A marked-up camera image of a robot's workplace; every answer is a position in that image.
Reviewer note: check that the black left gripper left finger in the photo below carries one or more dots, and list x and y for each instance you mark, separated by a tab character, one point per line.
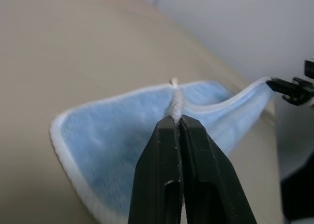
157	165

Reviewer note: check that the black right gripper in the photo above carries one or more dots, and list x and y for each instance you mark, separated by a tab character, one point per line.
304	92

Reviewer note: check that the light blue towel white trim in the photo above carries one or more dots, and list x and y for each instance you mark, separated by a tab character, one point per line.
110	128

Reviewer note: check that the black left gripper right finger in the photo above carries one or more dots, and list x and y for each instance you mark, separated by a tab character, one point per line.
208	175

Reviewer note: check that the dark blurred rounded shape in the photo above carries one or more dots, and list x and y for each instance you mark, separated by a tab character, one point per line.
300	199

